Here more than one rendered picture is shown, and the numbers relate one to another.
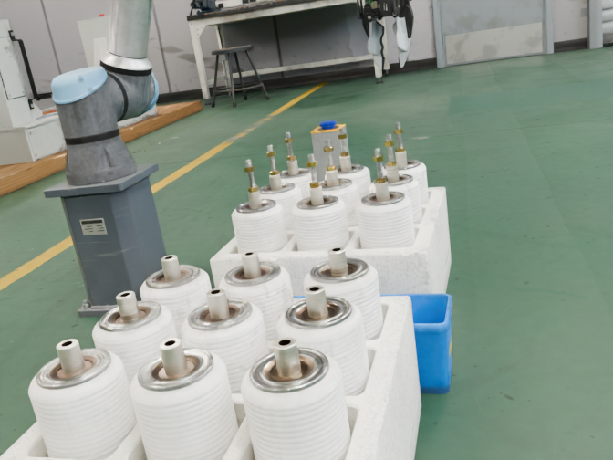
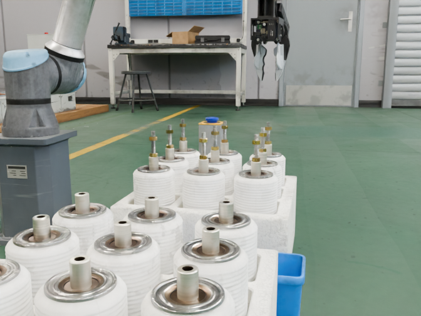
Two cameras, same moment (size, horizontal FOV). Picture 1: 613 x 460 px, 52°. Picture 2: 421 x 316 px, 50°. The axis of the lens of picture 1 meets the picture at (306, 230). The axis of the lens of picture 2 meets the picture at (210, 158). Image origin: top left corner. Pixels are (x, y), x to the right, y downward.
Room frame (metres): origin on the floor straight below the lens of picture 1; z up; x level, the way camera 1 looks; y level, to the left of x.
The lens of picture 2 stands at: (0.10, 0.05, 0.48)
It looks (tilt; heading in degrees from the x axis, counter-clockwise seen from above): 11 degrees down; 354
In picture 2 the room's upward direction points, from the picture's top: straight up
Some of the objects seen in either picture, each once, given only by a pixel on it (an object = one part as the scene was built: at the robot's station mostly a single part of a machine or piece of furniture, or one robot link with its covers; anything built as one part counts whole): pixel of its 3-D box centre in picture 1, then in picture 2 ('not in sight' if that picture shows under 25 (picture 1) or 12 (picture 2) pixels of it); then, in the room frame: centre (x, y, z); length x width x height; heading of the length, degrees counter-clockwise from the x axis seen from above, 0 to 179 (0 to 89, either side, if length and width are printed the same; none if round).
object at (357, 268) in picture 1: (338, 271); (225, 220); (0.75, -0.03, 0.25); 0.08 x 0.08 x 0.01
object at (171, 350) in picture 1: (173, 358); (80, 273); (0.56, 0.15, 0.26); 0.02 x 0.02 x 0.03
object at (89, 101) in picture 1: (86, 100); (28, 73); (1.40, 0.43, 0.47); 0.13 x 0.12 x 0.14; 156
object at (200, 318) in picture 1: (220, 315); (123, 243); (0.67, 0.11, 0.25); 0.08 x 0.08 x 0.01
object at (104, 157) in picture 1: (97, 154); (30, 116); (1.40, 0.43, 0.35); 0.15 x 0.15 x 0.10
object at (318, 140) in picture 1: (337, 192); (212, 172); (1.50, -0.09, 0.16); 0.07 x 0.07 x 0.31; 71
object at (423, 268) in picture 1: (343, 261); (215, 222); (1.20, -0.07, 0.09); 0.39 x 0.39 x 0.18; 71
